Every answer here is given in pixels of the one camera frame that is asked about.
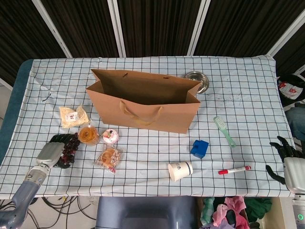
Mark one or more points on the steel bowl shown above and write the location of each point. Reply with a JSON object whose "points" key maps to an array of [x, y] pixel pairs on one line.
{"points": [[202, 83]]}

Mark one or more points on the cardboard box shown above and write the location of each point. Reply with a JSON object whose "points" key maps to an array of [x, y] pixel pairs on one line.
{"points": [[276, 210]]}

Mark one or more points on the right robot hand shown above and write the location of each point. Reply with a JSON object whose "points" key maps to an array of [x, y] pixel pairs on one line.
{"points": [[294, 169]]}

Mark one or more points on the beige snack packet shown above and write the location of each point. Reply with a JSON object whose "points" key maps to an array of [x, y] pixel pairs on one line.
{"points": [[69, 117]]}

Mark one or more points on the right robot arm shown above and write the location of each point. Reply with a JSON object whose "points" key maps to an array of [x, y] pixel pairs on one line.
{"points": [[299, 210]]}

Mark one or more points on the dark red toy grapes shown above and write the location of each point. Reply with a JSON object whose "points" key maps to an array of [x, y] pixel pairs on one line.
{"points": [[72, 143]]}

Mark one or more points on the white paper cup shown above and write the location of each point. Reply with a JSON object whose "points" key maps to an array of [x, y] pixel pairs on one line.
{"points": [[179, 170]]}

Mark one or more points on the blue jeans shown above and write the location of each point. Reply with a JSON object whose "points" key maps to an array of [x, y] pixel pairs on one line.
{"points": [[296, 121]]}

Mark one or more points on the blue building block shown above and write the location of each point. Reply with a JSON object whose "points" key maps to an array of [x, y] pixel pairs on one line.
{"points": [[200, 149]]}

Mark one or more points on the red white marker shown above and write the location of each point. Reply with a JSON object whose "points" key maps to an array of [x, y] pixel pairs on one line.
{"points": [[234, 170]]}

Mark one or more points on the teal cloth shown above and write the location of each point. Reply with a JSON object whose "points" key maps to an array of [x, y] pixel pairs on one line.
{"points": [[207, 210]]}

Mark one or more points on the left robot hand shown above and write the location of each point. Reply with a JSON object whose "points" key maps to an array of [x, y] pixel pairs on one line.
{"points": [[48, 152]]}

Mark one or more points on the green brush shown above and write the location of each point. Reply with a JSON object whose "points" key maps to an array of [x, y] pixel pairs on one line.
{"points": [[220, 125]]}

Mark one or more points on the dark green cloth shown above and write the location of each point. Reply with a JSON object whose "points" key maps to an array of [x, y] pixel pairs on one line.
{"points": [[258, 206]]}

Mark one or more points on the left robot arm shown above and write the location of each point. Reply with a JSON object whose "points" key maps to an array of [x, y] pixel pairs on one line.
{"points": [[23, 190]]}

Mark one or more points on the pink cloth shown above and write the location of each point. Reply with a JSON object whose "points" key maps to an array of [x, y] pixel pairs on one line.
{"points": [[228, 212]]}

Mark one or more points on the orange pastry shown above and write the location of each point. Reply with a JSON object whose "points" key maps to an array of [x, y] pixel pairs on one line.
{"points": [[88, 134]]}

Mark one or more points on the white partition post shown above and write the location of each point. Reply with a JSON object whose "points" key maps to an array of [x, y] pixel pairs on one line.
{"points": [[54, 28], [116, 28], [288, 35], [198, 28]]}

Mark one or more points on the round bun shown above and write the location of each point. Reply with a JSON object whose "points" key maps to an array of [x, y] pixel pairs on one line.
{"points": [[109, 158]]}

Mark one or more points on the brown paper bag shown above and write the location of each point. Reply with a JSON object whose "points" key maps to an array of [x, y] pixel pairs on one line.
{"points": [[178, 117]]}

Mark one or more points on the grey-blue robot torso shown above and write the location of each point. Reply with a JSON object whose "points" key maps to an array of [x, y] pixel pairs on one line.
{"points": [[145, 212]]}

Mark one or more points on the checkered tablecloth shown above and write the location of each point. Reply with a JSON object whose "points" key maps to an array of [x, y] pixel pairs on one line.
{"points": [[147, 152]]}

